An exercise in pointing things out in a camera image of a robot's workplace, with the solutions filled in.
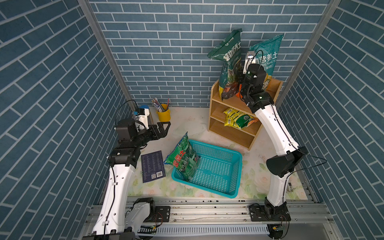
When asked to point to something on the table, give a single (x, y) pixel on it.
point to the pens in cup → (158, 105)
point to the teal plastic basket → (220, 170)
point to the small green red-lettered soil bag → (183, 157)
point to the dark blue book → (152, 166)
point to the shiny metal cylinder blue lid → (150, 119)
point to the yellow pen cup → (164, 116)
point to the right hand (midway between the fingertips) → (253, 66)
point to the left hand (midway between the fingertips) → (167, 124)
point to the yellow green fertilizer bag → (235, 118)
